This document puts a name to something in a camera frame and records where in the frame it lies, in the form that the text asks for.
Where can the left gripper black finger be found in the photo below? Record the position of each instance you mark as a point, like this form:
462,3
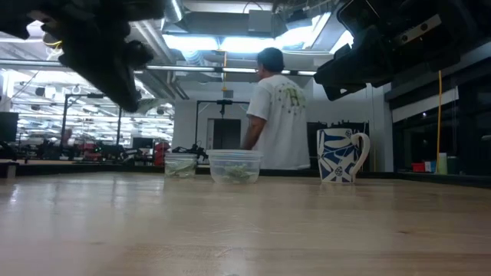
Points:
140,53
119,92

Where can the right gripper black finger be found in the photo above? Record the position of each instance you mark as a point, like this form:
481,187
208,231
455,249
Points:
337,71
337,92

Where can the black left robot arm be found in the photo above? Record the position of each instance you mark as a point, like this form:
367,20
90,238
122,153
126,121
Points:
96,15

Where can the long LED light bar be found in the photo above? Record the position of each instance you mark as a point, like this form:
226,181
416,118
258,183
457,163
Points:
180,68

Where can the black monitor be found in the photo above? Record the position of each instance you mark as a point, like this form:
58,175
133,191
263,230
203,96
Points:
8,126
142,142

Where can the background black robot arms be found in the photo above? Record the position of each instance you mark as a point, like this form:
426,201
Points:
111,151

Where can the blue white patterned mug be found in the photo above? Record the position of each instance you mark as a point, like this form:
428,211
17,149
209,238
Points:
337,153

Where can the red tool cart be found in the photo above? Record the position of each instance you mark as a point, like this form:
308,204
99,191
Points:
161,151

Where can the small clear glass jar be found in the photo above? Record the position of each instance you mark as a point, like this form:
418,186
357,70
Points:
180,156

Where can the black background device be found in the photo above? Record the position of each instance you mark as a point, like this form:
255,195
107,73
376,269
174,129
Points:
193,148

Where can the red box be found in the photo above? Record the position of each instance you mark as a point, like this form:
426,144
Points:
418,167

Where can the clear plastic round bowl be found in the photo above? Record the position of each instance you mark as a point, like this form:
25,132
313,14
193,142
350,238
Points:
234,157

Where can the light green cup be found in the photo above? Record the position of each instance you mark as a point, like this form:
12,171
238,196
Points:
442,164

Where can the small grey block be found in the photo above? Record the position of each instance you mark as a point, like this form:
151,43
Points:
11,170

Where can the black rig frame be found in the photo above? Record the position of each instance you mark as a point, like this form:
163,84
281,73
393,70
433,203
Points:
64,126

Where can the black camera stand frame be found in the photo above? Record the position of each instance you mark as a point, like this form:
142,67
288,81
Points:
223,102

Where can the black metal table frame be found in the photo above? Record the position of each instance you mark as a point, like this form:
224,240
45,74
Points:
422,177

